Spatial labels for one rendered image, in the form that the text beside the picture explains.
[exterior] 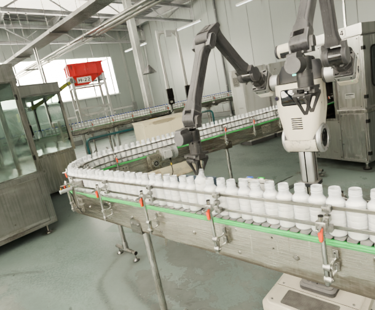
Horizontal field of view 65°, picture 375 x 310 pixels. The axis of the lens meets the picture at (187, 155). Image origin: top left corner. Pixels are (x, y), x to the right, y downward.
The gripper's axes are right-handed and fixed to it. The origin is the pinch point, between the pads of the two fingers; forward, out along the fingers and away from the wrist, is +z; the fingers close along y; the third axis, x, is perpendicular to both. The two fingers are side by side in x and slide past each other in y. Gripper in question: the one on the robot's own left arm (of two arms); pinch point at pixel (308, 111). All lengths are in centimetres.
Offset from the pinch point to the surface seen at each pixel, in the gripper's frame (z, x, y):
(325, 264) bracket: 46, -10, -26
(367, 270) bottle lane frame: 48, -20, -20
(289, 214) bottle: 34.6, 4.3, -17.1
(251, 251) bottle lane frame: 52, 22, -20
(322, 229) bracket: 33.0, -10.4, -26.5
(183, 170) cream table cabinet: 127, 374, 291
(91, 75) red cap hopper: -114, 657, 308
